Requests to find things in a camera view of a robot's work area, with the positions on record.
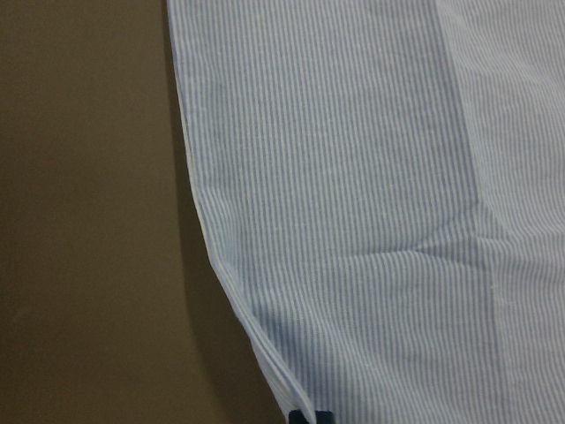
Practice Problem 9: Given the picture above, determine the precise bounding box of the light blue striped shirt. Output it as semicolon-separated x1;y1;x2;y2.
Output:
167;1;564;423

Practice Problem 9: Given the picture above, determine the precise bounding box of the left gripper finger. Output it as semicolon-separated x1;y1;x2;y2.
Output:
288;410;335;424

